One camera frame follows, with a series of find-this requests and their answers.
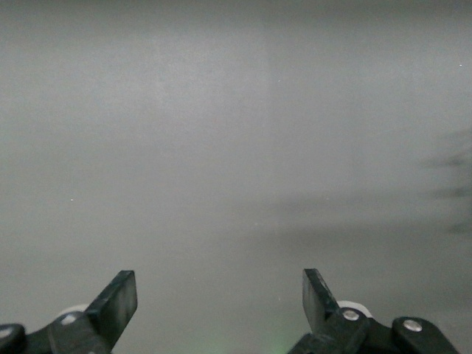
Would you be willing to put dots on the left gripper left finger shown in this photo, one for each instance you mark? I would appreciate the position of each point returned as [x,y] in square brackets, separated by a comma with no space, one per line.
[114,306]

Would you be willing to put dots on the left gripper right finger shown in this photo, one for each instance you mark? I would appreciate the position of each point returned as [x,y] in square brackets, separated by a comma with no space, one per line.
[317,298]

